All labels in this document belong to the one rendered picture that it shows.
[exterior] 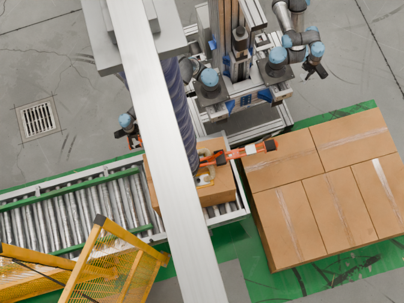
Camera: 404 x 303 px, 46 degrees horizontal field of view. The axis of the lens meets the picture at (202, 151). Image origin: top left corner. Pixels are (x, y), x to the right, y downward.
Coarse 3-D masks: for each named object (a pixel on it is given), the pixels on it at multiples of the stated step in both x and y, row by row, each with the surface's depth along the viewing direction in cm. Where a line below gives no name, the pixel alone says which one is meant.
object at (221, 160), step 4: (216, 152) 326; (224, 152) 324; (220, 156) 325; (224, 156) 325; (216, 160) 324; (220, 160) 324; (224, 160) 324; (216, 164) 323; (220, 164) 324; (224, 164) 326
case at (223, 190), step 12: (204, 144) 344; (216, 144) 343; (144, 156) 344; (204, 168) 338; (216, 168) 338; (228, 168) 337; (216, 180) 335; (228, 180) 335; (204, 192) 333; (216, 192) 333; (228, 192) 339; (156, 204) 333; (204, 204) 361
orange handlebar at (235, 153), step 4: (140, 140) 332; (256, 144) 327; (260, 144) 326; (236, 148) 326; (240, 148) 326; (244, 148) 326; (264, 148) 325; (228, 152) 326; (232, 152) 325; (236, 152) 325; (208, 156) 326; (232, 156) 325; (236, 156) 324; (240, 156) 325; (200, 160) 326; (204, 160) 326; (200, 164) 325; (204, 164) 324; (208, 164) 325
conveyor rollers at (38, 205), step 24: (144, 168) 383; (72, 192) 381; (96, 192) 380; (72, 216) 376; (120, 216) 372; (144, 216) 371; (0, 240) 373; (24, 240) 373; (48, 240) 373; (0, 264) 367
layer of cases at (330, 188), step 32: (320, 128) 384; (352, 128) 383; (384, 128) 381; (256, 160) 380; (288, 160) 378; (320, 160) 377; (352, 160) 375; (384, 160) 374; (256, 192) 373; (288, 192) 370; (320, 192) 369; (352, 192) 367; (384, 192) 366; (288, 224) 363; (320, 224) 362; (352, 224) 360; (384, 224) 359; (288, 256) 356; (320, 256) 355
